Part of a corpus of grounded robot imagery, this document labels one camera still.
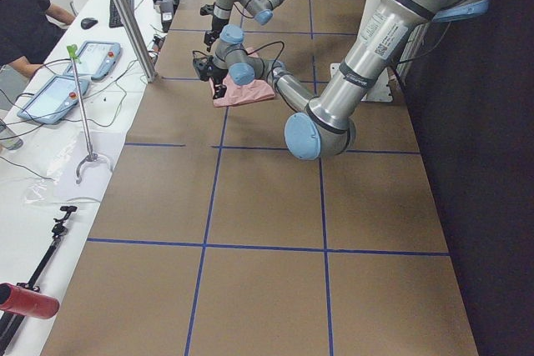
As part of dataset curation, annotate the aluminium frame post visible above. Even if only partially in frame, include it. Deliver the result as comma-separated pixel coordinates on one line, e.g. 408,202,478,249
113,0,157,83

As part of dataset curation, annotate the red cylinder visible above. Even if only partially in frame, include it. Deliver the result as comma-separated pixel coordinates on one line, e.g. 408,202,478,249
1,283,60,319

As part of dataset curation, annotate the metal grabber stick green handle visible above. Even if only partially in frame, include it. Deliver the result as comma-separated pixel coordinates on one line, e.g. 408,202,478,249
67,44,113,184

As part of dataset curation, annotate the blue teach pendant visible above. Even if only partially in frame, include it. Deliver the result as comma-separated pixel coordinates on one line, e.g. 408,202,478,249
67,41,122,82
17,75,78,124

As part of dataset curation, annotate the pink Snoopy t-shirt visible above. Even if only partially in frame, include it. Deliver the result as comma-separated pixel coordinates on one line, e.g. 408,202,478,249
212,45,276,108

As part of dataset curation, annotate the black keyboard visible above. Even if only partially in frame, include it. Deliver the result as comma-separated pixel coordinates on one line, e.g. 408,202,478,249
108,0,136,28

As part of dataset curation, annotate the black computer mouse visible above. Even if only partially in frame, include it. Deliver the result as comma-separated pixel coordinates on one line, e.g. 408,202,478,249
80,18,98,30

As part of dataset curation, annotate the blue teach pendant near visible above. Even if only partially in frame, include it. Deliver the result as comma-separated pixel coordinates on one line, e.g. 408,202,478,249
17,75,78,124

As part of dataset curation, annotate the black tripod stick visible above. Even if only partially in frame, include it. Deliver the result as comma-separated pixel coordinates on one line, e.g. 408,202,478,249
1,205,78,355

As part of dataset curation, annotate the clear plastic bag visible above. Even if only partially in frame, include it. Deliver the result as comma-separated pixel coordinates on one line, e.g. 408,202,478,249
23,130,126,205

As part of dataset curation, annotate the blue teach pendant far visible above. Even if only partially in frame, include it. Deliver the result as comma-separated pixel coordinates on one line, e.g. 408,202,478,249
67,41,122,82

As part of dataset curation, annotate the white camera mast base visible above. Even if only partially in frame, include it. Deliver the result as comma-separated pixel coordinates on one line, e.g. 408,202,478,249
330,63,393,103

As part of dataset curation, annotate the person in black shirt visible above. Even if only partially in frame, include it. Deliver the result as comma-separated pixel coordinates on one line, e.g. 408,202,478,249
1,0,75,78

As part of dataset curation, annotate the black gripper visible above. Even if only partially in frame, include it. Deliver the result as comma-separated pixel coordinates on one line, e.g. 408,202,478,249
192,50,228,99
199,3,228,47

